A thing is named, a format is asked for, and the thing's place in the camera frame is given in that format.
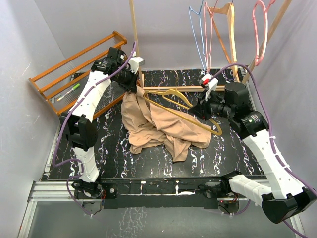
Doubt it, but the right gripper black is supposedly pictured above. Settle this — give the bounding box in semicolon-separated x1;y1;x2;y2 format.
189;89;234;121

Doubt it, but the beige t shirt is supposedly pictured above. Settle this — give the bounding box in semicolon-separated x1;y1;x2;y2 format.
121;87;211;162

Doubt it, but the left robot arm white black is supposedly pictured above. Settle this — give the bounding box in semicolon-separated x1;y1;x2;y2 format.
60;47;144;198

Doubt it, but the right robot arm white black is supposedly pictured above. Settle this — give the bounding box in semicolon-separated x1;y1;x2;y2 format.
189;80;317;224

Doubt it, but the pink thick plastic hanger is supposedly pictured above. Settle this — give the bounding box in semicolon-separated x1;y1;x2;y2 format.
252;0;276;66

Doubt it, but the wooden hanger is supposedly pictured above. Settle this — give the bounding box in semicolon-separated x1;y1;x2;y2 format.
207;2;237;64

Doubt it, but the green marker pen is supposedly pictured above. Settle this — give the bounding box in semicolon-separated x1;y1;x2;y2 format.
64;83;81;96

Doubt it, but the orange wooden shelf rack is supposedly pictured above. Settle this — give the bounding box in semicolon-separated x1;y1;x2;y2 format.
29;31;127;116

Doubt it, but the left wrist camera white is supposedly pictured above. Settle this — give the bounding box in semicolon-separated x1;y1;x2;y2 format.
128;57;145;74

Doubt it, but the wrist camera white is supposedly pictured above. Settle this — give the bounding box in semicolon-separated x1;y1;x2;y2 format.
128;57;145;74
200;73;218;101

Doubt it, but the wooden clothes rack frame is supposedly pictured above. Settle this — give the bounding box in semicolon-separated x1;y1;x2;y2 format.
129;0;292;92

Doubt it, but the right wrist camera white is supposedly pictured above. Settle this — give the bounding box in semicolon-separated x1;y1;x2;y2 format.
200;73;218;101

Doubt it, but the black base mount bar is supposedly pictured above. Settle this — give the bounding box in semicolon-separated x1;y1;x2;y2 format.
71;177;244;209

